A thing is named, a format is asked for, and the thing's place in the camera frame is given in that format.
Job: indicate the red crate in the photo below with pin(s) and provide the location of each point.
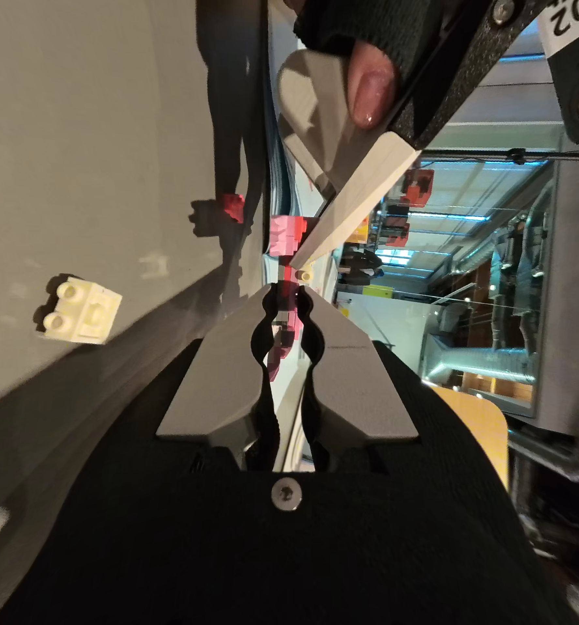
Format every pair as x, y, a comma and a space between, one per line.
398, 233

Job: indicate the person's left hand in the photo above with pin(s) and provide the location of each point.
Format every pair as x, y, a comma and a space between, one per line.
372, 88

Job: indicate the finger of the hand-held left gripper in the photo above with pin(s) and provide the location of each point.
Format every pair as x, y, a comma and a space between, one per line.
362, 195

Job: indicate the white toy brick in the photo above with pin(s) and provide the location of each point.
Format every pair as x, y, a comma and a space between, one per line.
84, 312

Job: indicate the small cream toy brick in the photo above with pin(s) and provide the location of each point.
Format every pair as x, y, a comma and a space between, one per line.
303, 276

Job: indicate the pink toy brick model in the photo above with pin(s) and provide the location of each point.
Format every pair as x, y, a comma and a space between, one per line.
284, 234

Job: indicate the tan wooden board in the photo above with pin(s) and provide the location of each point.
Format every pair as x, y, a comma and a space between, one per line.
475, 429

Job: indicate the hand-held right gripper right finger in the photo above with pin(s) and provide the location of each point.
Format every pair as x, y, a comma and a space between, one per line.
362, 390

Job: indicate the dark red toy brick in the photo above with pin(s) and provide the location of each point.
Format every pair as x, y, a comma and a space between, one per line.
233, 207

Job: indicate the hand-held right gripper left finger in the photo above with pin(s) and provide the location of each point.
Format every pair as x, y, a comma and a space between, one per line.
216, 385

